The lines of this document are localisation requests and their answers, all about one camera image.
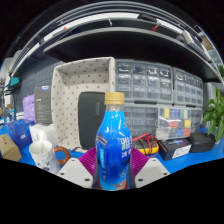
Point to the blue drink bottle gold cap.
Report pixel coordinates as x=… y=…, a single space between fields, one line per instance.
x=114 y=146

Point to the brown cardboard box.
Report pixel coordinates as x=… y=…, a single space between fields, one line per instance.
x=9 y=148

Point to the purple plastic bag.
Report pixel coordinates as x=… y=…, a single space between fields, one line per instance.
x=29 y=108

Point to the black workbench shelf unit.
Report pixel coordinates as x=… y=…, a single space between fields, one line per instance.
x=133 y=43

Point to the dark grey upright box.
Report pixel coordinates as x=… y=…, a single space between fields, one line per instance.
x=43 y=105

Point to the blue cardboard box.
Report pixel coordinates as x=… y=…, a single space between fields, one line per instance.
x=20 y=133

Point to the green potted plant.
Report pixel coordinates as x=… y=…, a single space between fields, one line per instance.
x=215 y=116

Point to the clear compartment box coloured parts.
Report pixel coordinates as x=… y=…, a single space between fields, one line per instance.
x=175 y=121

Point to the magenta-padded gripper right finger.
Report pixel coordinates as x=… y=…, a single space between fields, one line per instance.
x=150 y=171

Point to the black flat case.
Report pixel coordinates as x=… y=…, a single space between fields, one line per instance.
x=201 y=142

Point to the white cardboard box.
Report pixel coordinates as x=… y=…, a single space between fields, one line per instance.
x=45 y=132

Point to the beige dotted fabric bin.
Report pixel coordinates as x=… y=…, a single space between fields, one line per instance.
x=66 y=100

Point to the small teal screen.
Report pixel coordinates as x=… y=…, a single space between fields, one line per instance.
x=14 y=82

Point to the black zip case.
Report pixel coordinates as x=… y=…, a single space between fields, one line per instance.
x=88 y=120

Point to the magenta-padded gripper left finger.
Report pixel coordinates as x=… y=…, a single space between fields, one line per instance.
x=76 y=172

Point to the grey small-parts drawer cabinet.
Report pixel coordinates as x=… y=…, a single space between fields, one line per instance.
x=143 y=81
x=140 y=116
x=188 y=88

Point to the yellow multimeter with red leads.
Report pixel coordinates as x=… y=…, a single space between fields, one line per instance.
x=145 y=146

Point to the black box white label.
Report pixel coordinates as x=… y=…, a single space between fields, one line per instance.
x=173 y=148

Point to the metal spoon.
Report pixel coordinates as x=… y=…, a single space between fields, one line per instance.
x=42 y=143

